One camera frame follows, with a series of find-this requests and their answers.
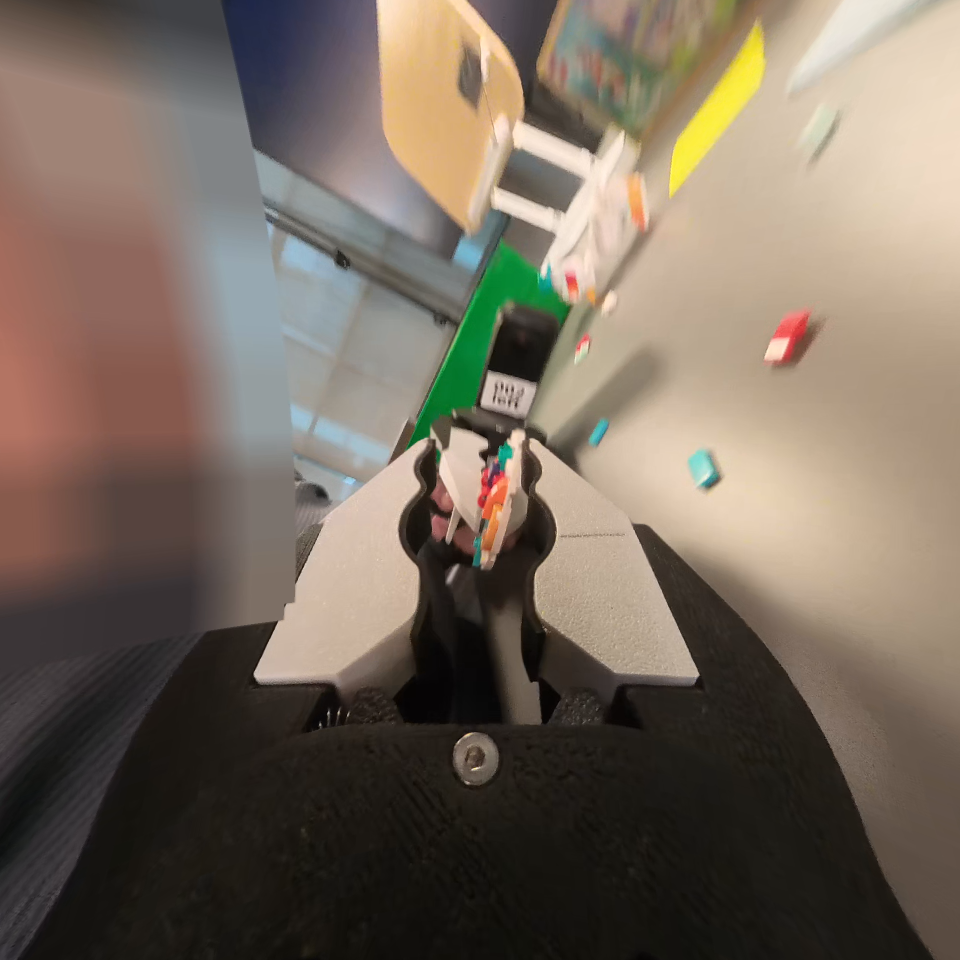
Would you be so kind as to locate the small red lego plate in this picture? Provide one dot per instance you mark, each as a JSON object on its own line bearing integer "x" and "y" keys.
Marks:
{"x": 582, "y": 349}

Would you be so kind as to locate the white lego model with coloured bricks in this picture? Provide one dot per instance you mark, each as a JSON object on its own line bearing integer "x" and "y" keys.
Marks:
{"x": 495, "y": 502}

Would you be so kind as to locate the long teal lego tile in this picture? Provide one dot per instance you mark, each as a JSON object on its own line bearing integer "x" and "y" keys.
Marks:
{"x": 703, "y": 469}

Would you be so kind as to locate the colourful lego set box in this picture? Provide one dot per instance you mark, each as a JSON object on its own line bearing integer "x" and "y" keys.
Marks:
{"x": 637, "y": 52}

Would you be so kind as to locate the stack of green storage bins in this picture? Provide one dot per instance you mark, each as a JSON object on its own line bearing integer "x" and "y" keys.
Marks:
{"x": 487, "y": 330}

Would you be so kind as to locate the small teal lego tile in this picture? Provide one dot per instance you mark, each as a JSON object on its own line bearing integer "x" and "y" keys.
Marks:
{"x": 598, "y": 433}

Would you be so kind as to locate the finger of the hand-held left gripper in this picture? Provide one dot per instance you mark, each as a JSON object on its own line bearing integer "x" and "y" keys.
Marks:
{"x": 461, "y": 472}
{"x": 519, "y": 517}

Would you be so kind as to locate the red lego piece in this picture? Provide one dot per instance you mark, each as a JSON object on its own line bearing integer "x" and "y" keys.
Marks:
{"x": 787, "y": 337}

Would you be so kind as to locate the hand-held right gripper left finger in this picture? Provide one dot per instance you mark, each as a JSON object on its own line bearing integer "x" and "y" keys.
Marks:
{"x": 352, "y": 592}

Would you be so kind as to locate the yellow sticky note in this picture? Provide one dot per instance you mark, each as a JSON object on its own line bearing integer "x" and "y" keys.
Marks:
{"x": 716, "y": 112}

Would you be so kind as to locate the light green lego brick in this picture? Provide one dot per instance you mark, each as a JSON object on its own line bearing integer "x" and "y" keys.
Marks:
{"x": 819, "y": 131}

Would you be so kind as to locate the person's left hand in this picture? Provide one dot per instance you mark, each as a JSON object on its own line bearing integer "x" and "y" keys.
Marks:
{"x": 444, "y": 504}

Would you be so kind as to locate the light wood table white legs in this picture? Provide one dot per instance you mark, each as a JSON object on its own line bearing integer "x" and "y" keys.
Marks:
{"x": 442, "y": 97}

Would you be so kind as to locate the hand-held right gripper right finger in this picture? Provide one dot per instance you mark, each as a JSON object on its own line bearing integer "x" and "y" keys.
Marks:
{"x": 607, "y": 600}

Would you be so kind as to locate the lego instruction booklet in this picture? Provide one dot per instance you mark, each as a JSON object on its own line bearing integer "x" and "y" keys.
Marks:
{"x": 847, "y": 37}

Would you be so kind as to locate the white lego bird model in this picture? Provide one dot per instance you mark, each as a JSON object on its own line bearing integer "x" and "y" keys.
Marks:
{"x": 600, "y": 217}

